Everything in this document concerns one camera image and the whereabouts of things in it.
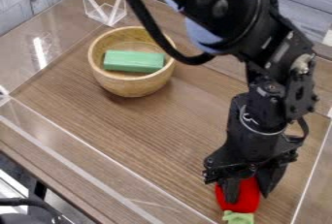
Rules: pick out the wooden bowl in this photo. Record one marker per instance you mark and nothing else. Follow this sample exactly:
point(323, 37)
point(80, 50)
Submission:
point(128, 84)

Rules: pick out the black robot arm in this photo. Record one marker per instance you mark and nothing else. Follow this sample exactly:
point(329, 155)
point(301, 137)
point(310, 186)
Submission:
point(250, 29)

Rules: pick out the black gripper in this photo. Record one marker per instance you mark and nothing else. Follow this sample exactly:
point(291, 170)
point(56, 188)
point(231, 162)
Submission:
point(254, 153)

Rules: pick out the clear acrylic corner bracket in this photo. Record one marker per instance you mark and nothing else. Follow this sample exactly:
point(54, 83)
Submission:
point(105, 13)

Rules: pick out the green rectangular block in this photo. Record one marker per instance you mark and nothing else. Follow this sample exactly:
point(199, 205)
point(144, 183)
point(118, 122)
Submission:
point(133, 61)

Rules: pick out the red plush strawberry toy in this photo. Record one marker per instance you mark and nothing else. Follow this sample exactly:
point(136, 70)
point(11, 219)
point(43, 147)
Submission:
point(240, 213)

